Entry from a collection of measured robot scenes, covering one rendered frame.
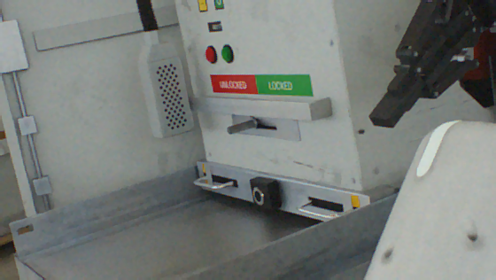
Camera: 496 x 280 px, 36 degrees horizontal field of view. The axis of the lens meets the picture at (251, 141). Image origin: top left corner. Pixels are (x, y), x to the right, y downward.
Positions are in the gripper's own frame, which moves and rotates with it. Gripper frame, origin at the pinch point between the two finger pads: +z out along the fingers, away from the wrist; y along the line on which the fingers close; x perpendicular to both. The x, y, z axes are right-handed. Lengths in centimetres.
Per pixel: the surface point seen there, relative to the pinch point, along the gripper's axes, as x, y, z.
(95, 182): -90, -24, 9
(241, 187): -53, -29, -1
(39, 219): -74, -13, 26
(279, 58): -36.0, -6.3, -12.8
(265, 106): -36.4, -10.4, -5.9
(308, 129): -30.5, -15.6, -6.7
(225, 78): -54, -11, -12
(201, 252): -41.4, -22.5, 16.5
